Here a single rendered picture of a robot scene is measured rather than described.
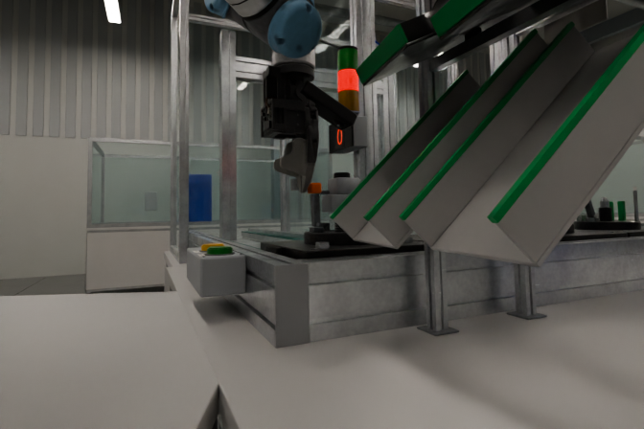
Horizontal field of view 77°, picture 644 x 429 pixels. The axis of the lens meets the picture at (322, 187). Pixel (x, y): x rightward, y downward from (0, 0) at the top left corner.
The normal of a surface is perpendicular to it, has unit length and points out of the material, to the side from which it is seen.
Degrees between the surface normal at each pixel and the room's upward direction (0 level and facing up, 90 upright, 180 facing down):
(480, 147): 90
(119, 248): 90
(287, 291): 90
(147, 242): 90
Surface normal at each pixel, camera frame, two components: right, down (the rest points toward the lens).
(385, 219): 0.24, -0.07
